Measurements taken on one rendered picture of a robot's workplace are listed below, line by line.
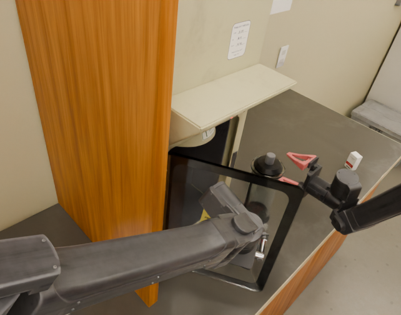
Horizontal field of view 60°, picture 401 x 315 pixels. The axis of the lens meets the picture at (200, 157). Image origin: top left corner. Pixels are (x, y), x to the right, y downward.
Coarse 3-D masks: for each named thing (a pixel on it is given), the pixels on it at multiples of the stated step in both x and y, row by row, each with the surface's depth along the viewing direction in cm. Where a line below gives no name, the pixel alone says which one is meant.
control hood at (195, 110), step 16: (256, 64) 84; (224, 80) 75; (240, 80) 76; (256, 80) 77; (272, 80) 78; (288, 80) 79; (176, 96) 68; (192, 96) 68; (208, 96) 69; (224, 96) 70; (240, 96) 71; (256, 96) 71; (272, 96) 74; (176, 112) 64; (192, 112) 64; (208, 112) 64; (224, 112) 65; (240, 112) 68; (176, 128) 65; (192, 128) 62; (208, 128) 62
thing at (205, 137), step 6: (204, 132) 88; (210, 132) 90; (192, 138) 87; (198, 138) 87; (204, 138) 88; (210, 138) 90; (180, 144) 87; (186, 144) 87; (192, 144) 87; (198, 144) 88
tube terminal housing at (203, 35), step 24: (192, 0) 59; (216, 0) 63; (240, 0) 68; (264, 0) 73; (192, 24) 62; (216, 24) 66; (264, 24) 78; (192, 48) 65; (216, 48) 70; (192, 72) 69; (216, 72) 75; (240, 120) 94
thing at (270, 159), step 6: (264, 156) 110; (270, 156) 105; (258, 162) 107; (264, 162) 108; (270, 162) 106; (276, 162) 108; (258, 168) 107; (264, 168) 105; (270, 168) 106; (276, 168) 106; (282, 168) 108; (270, 174) 105
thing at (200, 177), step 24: (192, 168) 74; (216, 168) 72; (168, 192) 80; (192, 192) 78; (240, 192) 74; (264, 192) 72; (288, 192) 71; (168, 216) 85; (192, 216) 83; (264, 216) 76; (288, 216) 74; (264, 264) 86
